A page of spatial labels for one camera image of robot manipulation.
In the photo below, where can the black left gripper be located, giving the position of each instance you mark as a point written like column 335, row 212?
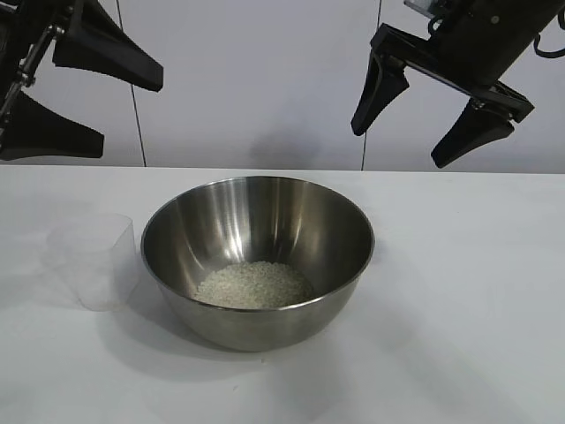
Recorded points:
column 22, row 26

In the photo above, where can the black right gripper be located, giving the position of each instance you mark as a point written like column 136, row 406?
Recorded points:
column 481, row 40

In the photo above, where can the translucent plastic measuring cup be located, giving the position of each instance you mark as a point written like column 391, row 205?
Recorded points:
column 110, row 265

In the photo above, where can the white rice grains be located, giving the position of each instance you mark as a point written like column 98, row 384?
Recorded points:
column 256, row 285

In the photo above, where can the stainless steel mixing bowl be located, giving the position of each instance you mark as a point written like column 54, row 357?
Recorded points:
column 265, row 327

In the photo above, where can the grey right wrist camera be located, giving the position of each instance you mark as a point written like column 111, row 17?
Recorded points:
column 417, row 5

